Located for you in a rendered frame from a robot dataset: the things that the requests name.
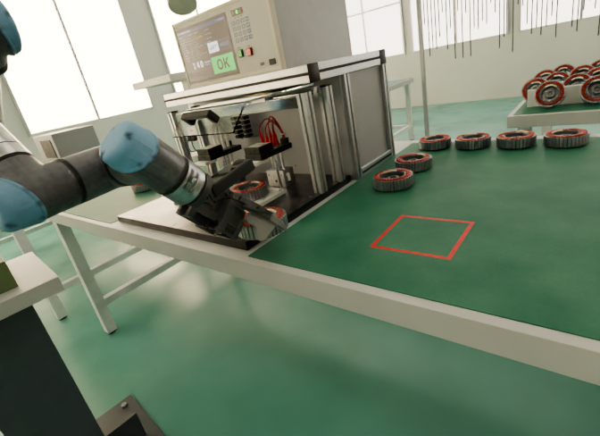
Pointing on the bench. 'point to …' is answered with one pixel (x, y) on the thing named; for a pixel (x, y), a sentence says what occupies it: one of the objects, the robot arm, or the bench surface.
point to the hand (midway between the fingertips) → (263, 222)
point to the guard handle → (199, 116)
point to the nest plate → (270, 196)
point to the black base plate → (160, 210)
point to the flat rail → (264, 106)
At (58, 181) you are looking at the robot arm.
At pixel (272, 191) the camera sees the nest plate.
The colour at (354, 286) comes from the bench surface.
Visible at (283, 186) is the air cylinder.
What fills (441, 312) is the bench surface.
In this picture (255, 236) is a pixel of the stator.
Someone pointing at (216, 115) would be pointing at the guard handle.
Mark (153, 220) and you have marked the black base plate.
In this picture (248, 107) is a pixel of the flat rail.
